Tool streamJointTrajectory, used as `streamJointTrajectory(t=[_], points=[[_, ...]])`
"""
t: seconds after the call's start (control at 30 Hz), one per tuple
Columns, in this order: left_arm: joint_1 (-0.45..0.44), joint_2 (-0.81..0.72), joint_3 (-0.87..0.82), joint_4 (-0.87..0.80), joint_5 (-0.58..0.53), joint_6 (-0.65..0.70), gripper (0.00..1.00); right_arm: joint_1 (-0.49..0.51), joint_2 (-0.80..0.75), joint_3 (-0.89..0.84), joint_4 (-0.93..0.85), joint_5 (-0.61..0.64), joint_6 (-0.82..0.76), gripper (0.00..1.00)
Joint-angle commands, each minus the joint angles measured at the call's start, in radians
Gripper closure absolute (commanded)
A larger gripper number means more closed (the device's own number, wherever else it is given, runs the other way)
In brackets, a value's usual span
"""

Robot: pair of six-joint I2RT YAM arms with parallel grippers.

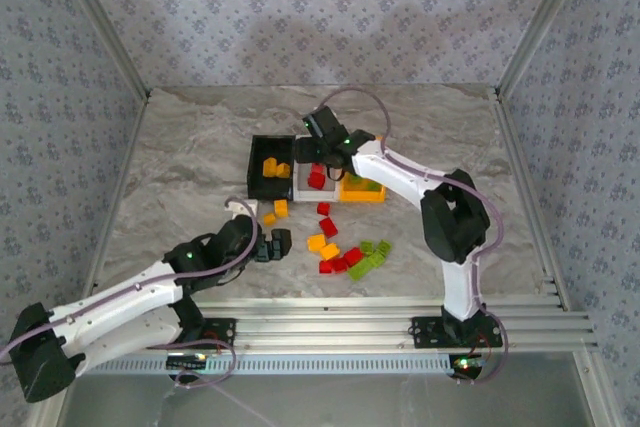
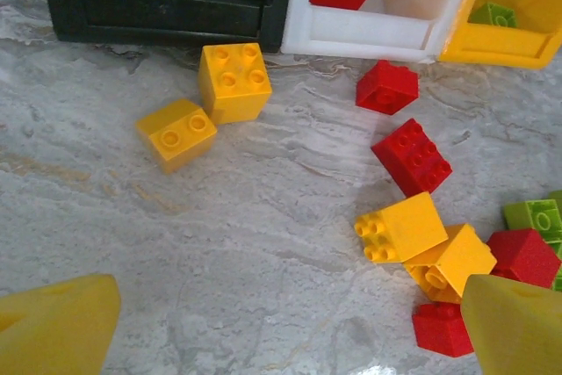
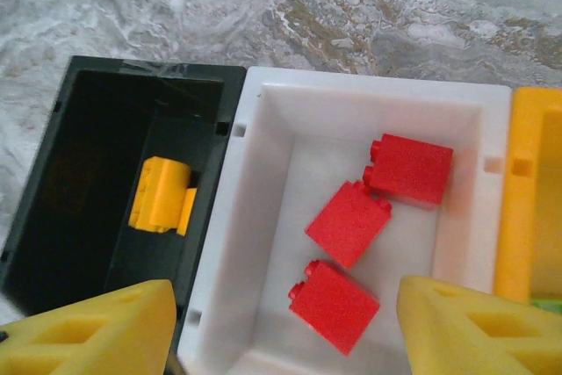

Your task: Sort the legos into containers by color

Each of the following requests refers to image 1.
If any black plastic container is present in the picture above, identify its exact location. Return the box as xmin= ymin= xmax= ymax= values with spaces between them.
xmin=247 ymin=134 xmax=297 ymax=202

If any right aluminium side rail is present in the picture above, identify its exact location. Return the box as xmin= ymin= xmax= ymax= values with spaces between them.
xmin=492 ymin=89 xmax=574 ymax=311

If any slotted grey cable duct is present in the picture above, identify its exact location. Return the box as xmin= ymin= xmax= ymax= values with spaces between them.
xmin=89 ymin=352 xmax=456 ymax=377

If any left aluminium corner post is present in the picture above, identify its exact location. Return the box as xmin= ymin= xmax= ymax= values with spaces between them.
xmin=47 ymin=0 xmax=153 ymax=98

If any aluminium frame leg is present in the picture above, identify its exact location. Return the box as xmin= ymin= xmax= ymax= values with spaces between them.
xmin=574 ymin=350 xmax=619 ymax=427

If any purple cable loop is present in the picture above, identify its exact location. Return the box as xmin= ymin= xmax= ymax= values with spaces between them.
xmin=149 ymin=331 xmax=279 ymax=427

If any right circuit board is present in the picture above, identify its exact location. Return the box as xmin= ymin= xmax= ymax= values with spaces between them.
xmin=449 ymin=354 xmax=489 ymax=376

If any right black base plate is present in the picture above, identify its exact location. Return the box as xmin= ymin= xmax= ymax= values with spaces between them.
xmin=410 ymin=315 xmax=504 ymax=349

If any aluminium corner post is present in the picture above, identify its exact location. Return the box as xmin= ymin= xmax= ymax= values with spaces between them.
xmin=494 ymin=0 xmax=599 ymax=98
xmin=47 ymin=0 xmax=153 ymax=98

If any white plastic container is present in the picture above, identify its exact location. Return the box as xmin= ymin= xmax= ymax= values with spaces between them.
xmin=293 ymin=135 xmax=344 ymax=203

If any wide aluminium base rail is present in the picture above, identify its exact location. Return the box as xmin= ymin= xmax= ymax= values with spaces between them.
xmin=53 ymin=296 xmax=600 ymax=354

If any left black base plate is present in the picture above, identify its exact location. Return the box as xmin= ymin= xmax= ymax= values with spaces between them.
xmin=169 ymin=315 xmax=238 ymax=348

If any aluminium side rail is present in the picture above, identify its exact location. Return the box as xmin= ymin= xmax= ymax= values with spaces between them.
xmin=492 ymin=89 xmax=574 ymax=311
xmin=77 ymin=91 xmax=151 ymax=316

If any left aluminium side rail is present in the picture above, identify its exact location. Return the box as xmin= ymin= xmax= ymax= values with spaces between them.
xmin=77 ymin=91 xmax=151 ymax=316

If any circuit board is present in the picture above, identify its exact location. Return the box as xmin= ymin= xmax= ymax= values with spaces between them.
xmin=449 ymin=354 xmax=489 ymax=376
xmin=167 ymin=353 xmax=209 ymax=372

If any right aluminium corner post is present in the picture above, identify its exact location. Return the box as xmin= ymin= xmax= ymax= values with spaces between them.
xmin=494 ymin=0 xmax=599 ymax=98

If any left circuit board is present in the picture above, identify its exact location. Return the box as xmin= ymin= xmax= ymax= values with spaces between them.
xmin=167 ymin=353 xmax=209 ymax=372

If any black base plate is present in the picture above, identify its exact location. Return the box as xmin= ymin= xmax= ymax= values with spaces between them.
xmin=169 ymin=315 xmax=238 ymax=348
xmin=410 ymin=315 xmax=504 ymax=349

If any long light green lego brick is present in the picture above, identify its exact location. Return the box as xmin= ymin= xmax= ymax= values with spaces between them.
xmin=347 ymin=252 xmax=388 ymax=283

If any orange plastic container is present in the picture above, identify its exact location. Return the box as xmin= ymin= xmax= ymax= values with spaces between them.
xmin=338 ymin=135 xmax=389 ymax=204

